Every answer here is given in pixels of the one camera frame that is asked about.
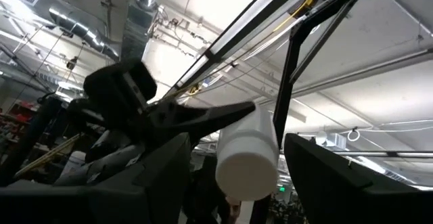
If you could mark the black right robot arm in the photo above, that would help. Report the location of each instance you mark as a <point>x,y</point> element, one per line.
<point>34,136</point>

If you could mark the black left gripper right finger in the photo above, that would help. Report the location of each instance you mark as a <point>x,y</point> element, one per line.
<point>355,200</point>

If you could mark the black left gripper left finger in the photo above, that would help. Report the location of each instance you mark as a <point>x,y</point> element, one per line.
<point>101,203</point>

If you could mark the white pill bottle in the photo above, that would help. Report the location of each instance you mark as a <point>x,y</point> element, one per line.
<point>247,170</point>

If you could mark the white LED light bar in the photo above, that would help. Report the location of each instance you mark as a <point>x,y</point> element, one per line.
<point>236,27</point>

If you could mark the black aluminium rig frame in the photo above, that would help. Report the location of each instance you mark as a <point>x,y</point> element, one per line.
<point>287,82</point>

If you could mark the silver ventilation duct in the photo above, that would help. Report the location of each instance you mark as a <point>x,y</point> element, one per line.
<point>84,31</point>

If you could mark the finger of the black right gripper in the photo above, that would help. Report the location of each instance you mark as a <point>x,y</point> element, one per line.
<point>196,120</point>

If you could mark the white ceiling unit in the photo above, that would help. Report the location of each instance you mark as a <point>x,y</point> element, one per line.
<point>333,140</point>

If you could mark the green exit sign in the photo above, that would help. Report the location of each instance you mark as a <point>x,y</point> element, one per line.
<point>282,189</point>

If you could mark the person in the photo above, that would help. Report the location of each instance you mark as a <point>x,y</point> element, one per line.
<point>206,190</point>

